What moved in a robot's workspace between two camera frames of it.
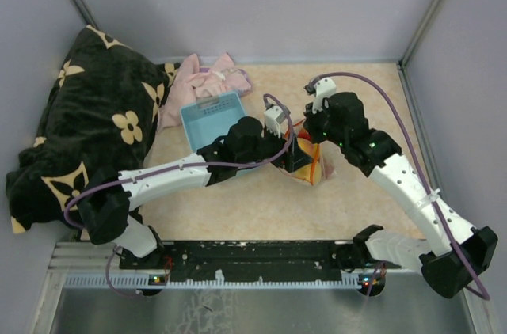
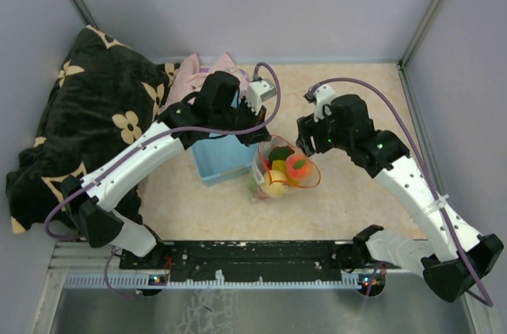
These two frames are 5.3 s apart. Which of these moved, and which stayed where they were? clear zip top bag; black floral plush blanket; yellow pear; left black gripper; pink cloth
Moved: left black gripper; yellow pear; clear zip top bag
Stayed: pink cloth; black floral plush blanket
